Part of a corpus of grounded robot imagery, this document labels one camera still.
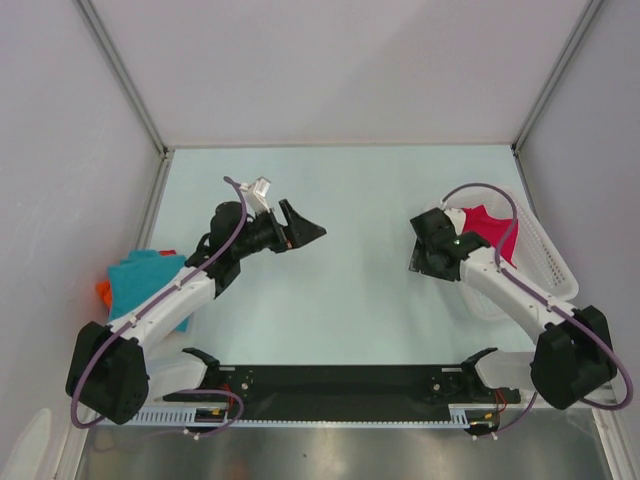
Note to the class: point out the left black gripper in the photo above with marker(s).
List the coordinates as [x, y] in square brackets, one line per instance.
[298, 231]

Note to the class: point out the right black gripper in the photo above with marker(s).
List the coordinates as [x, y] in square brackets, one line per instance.
[419, 262]

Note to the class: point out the red t shirt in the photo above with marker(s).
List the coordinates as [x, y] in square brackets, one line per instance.
[491, 229]

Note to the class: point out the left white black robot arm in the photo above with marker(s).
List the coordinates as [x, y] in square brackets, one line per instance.
[111, 372]

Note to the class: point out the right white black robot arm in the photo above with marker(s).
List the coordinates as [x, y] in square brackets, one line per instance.
[570, 359]

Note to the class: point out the white plastic basket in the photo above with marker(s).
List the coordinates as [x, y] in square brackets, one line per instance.
[535, 255]

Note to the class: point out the teal folded t shirt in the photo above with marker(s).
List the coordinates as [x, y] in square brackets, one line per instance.
[139, 276]

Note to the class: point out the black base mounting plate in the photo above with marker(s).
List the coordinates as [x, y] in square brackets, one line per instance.
[350, 393]

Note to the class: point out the orange folded t shirt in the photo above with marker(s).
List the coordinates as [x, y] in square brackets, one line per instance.
[103, 289]

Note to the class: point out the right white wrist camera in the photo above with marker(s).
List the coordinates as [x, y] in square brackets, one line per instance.
[457, 216]

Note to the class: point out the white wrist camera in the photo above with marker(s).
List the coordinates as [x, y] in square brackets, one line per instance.
[457, 216]
[255, 194]

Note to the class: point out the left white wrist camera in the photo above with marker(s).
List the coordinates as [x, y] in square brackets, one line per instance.
[255, 194]

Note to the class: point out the white slotted cable duct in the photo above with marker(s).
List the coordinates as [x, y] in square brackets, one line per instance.
[194, 417]

